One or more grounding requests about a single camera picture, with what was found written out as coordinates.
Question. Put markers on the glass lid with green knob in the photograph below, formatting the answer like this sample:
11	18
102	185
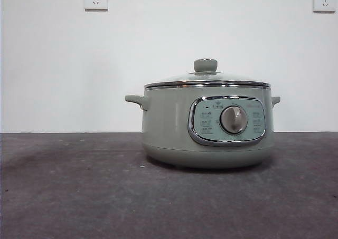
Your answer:
206	78

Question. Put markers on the sage green electric pot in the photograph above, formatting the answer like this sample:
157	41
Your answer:
166	123

